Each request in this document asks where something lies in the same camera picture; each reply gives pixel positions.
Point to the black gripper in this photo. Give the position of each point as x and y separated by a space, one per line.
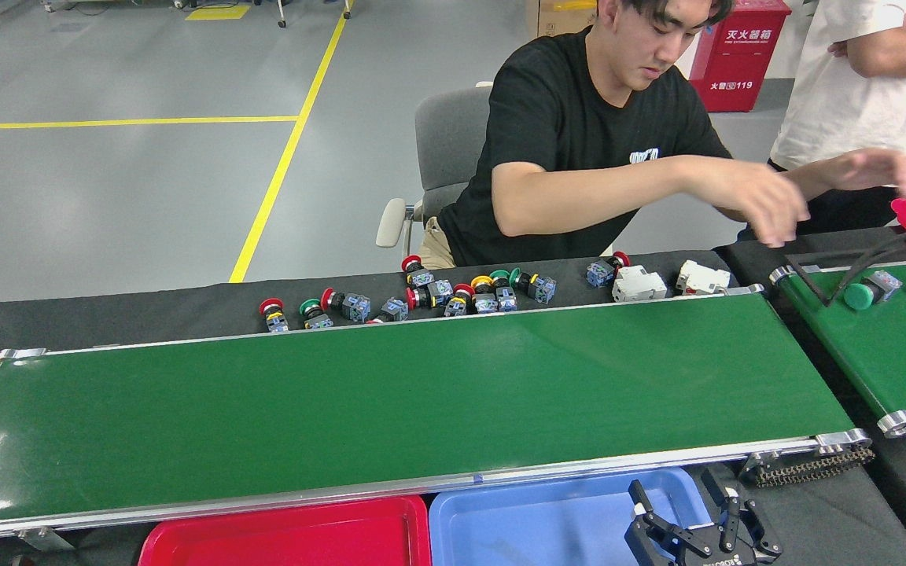
716 558

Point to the white circuit breaker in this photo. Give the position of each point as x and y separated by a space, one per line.
702 277
638 284

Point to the seated person's left forearm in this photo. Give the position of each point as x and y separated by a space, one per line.
807 179

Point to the seated person's right forearm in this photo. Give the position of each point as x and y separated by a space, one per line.
618 192

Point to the standing person's forearm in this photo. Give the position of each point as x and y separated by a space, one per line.
901 55

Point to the blue plastic tray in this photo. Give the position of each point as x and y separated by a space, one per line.
532 527

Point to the green side conveyor belt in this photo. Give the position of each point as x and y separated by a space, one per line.
878 354

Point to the red plastic tray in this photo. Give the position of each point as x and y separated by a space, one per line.
288 538

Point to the seated person's right hand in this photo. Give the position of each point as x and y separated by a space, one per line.
767 204

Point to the seated person's left hand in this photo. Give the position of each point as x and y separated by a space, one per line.
870 167

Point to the standing person's hand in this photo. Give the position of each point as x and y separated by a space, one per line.
839 49

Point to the seated person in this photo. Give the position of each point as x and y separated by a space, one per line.
579 118

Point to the standing person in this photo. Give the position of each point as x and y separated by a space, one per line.
854 118

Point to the grey office chair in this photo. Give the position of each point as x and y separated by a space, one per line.
453 134

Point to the red fire extinguisher box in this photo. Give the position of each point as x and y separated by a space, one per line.
744 59

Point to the cardboard box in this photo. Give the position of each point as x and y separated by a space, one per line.
563 17

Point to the white wheeled stand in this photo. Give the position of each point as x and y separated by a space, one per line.
282 22

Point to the black guide frame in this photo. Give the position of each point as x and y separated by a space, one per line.
807 281

